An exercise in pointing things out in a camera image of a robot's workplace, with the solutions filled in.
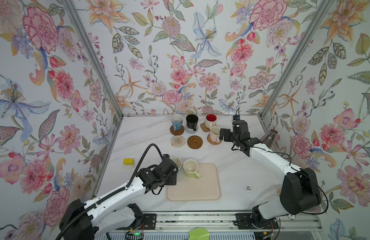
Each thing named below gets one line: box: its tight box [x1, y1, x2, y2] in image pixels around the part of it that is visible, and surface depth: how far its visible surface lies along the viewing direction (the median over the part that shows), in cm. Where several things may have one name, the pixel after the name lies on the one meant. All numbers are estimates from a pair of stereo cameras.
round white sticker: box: [244, 184, 253, 193], surface depth 86 cm
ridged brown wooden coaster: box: [187, 135, 203, 149], surface depth 106 cm
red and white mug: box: [204, 113, 218, 130], surface depth 110 cm
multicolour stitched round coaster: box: [170, 135, 186, 148], surface depth 106 cm
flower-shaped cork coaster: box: [200, 121, 211, 132], surface depth 116 cm
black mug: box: [186, 114, 199, 131], surface depth 108 cm
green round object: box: [188, 227, 210, 240], surface depth 72 cm
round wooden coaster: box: [170, 125, 185, 136], surface depth 112 cm
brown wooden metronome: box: [260, 129, 278, 149], surface depth 90 cm
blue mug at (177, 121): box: [171, 113, 183, 131], surface depth 106 cm
